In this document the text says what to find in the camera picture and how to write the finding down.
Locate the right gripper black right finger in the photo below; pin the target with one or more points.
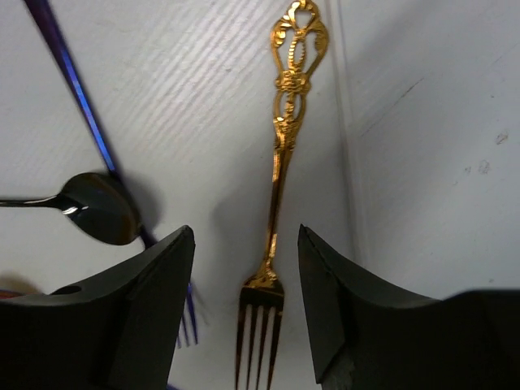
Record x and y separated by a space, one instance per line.
366 333

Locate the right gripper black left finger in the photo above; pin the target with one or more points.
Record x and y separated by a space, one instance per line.
114 330

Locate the black spoon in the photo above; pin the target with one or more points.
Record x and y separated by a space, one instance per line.
97 204

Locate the ornate gold fork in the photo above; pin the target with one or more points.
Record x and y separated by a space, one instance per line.
299 40

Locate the iridescent pink spoon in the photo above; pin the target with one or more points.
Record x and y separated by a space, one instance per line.
8 294

